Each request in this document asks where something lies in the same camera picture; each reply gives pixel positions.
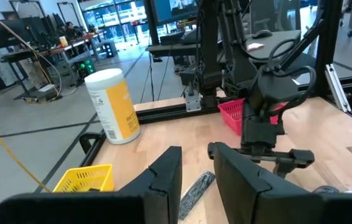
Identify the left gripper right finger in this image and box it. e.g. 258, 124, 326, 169
207, 141, 352, 224

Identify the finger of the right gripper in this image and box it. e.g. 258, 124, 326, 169
272, 161, 292, 179

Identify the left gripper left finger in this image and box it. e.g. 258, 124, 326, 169
0, 146, 183, 224

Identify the red plastic basket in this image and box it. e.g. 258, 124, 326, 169
217, 97, 288, 136

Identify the yellow plastic basket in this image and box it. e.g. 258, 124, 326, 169
52, 163, 115, 194

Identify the pink cloth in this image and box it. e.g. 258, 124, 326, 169
246, 42, 265, 52

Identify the silver aluminium bar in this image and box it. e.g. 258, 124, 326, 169
324, 63, 352, 113

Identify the white yellow wipes canister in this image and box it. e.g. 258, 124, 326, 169
83, 68, 141, 146

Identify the black desk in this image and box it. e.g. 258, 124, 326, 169
146, 29, 303, 68

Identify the black computer mouse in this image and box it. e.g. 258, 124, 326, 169
252, 29, 274, 40

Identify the computer with green lights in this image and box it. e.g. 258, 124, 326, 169
74, 58, 97, 80

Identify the person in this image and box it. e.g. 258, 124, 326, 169
64, 21, 78, 41

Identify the black monitor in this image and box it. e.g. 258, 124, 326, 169
0, 17, 36, 50

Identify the silver metal bracket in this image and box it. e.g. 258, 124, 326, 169
184, 85, 202, 113

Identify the black aluminium table frame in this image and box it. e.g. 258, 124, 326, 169
78, 0, 352, 167

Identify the large wall monitor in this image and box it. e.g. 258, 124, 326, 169
150, 0, 200, 26

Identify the yellow cable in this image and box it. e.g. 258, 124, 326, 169
0, 108, 52, 193

